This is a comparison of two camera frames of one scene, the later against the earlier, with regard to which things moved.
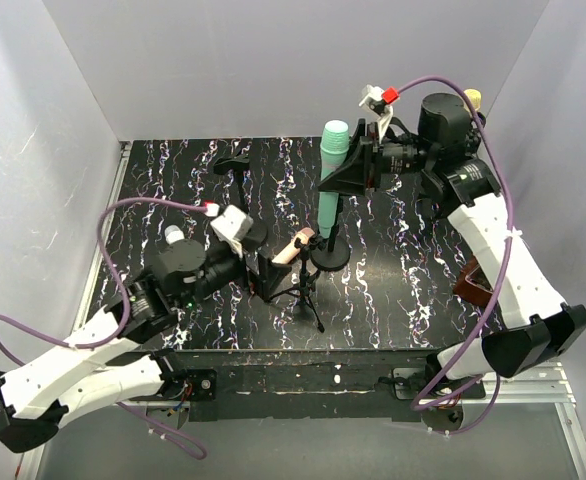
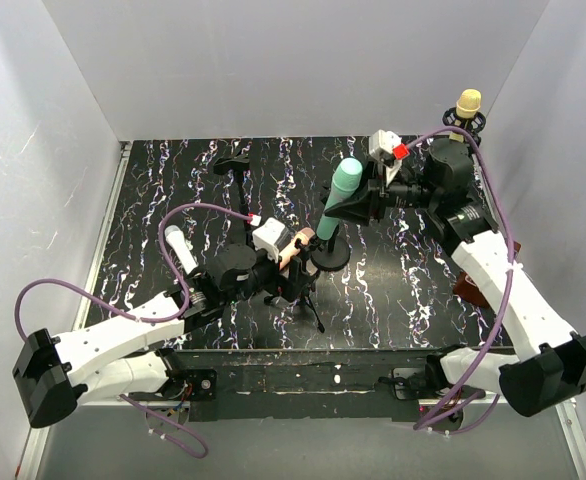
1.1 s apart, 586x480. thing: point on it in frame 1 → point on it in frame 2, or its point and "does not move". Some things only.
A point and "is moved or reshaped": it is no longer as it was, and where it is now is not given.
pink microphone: [290, 252] does not move
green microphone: [334, 148] is moved or reshaped
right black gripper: [366, 159] → [376, 192]
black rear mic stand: [237, 164] does not move
